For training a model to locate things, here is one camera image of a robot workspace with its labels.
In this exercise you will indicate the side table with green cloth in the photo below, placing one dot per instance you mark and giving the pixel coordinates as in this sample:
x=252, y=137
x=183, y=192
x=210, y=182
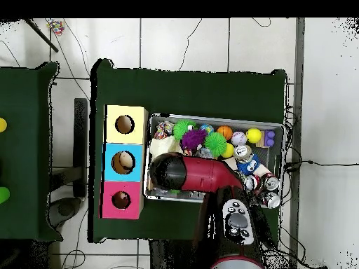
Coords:
x=25, y=151

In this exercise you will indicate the yellow tennis ball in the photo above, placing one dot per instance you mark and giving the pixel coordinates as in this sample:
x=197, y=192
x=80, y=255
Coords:
x=228, y=150

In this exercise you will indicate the white baseball toy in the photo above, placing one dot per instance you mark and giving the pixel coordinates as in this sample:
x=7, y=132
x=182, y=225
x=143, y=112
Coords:
x=239, y=138

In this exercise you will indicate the wooden box with three holes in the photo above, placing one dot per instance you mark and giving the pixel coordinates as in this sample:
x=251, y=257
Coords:
x=124, y=148

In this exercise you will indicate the small colourful object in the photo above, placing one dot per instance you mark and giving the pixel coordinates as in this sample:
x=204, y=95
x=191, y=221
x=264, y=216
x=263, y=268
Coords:
x=55, y=26

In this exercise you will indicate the cream muslin cloth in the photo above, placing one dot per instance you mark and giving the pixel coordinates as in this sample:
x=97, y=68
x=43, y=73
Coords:
x=160, y=147

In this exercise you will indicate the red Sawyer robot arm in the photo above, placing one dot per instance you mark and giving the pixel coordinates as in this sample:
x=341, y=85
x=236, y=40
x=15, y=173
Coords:
x=213, y=174

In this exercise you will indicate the shallow clear mesh bin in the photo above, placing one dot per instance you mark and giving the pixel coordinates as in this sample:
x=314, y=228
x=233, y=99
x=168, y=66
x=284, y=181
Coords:
x=277, y=162

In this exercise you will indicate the black rod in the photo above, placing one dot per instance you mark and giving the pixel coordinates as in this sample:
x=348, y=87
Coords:
x=40, y=35

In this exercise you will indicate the black power adapter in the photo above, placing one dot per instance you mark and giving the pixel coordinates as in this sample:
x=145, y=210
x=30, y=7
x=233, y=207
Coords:
x=291, y=166

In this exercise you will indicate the small yellow object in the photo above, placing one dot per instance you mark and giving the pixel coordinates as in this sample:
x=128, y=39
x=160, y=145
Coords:
x=2, y=125

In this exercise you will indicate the orange basketball toy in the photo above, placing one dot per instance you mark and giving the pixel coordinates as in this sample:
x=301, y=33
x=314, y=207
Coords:
x=225, y=132

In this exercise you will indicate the smooth yellow ball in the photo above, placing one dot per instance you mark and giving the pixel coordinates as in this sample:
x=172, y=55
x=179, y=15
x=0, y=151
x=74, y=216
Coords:
x=253, y=135

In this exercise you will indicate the small green object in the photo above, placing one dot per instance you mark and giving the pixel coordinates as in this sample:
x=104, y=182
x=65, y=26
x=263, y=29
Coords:
x=3, y=195

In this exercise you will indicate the green spiky ball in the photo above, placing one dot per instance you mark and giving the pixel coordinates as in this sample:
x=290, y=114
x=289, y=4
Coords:
x=181, y=129
x=215, y=144

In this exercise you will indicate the blue fuzzy monster toy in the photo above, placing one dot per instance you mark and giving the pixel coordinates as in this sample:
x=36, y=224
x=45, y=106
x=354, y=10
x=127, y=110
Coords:
x=248, y=165

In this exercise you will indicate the purple spiky ball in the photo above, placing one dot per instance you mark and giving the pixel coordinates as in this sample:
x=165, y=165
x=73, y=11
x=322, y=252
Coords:
x=193, y=139

